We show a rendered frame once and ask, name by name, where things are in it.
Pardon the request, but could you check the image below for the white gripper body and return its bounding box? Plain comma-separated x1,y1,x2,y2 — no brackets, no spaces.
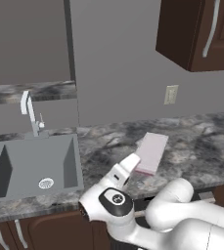
120,152,142,177

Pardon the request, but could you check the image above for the pink ice cube tray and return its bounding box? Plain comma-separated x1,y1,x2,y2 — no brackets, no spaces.
134,132,169,177

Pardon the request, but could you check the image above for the grey kitchen sink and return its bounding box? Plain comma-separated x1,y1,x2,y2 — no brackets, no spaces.
0,133,85,204

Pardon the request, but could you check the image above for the silver sink tap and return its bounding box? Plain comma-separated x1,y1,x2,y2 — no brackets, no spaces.
20,90,50,139

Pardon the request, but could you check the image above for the beige wall socket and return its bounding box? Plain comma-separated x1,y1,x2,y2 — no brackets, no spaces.
163,84,180,105

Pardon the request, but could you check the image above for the silver base cupboard handle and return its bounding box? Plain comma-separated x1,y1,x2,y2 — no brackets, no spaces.
14,219,29,250
0,222,11,250

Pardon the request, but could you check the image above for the dark brown wall cupboard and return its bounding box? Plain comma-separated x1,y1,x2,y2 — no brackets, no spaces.
155,0,224,73

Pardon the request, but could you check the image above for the silver wall cupboard handle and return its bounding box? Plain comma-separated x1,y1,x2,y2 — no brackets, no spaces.
202,0,222,59

